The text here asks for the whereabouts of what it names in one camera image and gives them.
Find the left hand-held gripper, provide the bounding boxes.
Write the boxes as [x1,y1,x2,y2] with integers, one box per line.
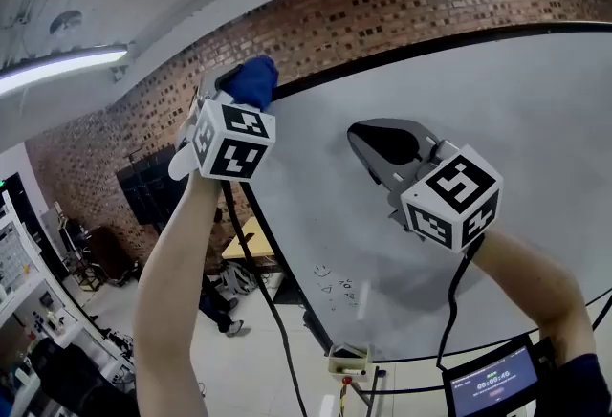
[167,64,277,181]

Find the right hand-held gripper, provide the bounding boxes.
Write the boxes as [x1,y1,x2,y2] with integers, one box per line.
[346,118,504,254]

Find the blue terry cloth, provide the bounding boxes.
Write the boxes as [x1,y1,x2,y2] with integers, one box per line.
[221,55,281,113]

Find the large whiteboard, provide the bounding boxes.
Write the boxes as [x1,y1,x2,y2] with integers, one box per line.
[238,20,612,417]

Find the person's right forearm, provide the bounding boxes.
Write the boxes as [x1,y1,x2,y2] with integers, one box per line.
[470,226,600,364]

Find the person's left forearm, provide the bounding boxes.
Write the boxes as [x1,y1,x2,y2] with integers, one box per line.
[133,168,227,417]

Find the black display on stand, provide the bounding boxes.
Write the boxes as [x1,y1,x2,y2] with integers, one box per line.
[115,143,177,226]

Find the white ceiling tube light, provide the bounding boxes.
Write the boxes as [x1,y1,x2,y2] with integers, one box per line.
[0,43,131,97]

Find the light wooden table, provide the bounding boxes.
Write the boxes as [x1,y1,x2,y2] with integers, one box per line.
[221,215,278,259]

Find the grey backpack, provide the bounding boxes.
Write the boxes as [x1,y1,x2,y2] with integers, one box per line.
[218,259,262,296]

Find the beige plastic tray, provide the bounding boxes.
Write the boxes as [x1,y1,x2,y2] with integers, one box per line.
[326,341,375,383]

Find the black chest-mounted monitor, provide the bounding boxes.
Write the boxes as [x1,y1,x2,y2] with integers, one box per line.
[441,334,559,417]

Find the white shelf unit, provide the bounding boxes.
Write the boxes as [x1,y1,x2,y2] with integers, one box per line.
[0,189,126,406]

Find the person's navy shirt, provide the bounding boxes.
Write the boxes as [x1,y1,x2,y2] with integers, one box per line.
[534,351,612,417]

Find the black office chair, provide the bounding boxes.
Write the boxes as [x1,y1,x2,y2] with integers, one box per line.
[31,337,141,417]

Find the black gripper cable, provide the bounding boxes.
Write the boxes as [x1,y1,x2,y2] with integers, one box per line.
[434,232,488,372]
[218,179,308,417]

